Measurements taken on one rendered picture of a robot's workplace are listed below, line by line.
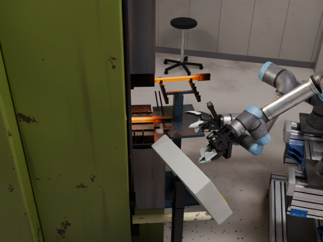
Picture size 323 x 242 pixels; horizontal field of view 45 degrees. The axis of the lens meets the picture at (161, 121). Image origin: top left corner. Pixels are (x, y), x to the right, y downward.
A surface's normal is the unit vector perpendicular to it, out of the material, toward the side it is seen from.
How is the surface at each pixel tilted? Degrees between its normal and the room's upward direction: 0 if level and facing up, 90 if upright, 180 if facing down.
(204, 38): 90
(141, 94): 0
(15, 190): 90
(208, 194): 90
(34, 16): 90
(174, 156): 30
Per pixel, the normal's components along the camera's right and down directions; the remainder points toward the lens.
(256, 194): 0.01, -0.84
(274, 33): -0.22, 0.53
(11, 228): 0.08, 0.54
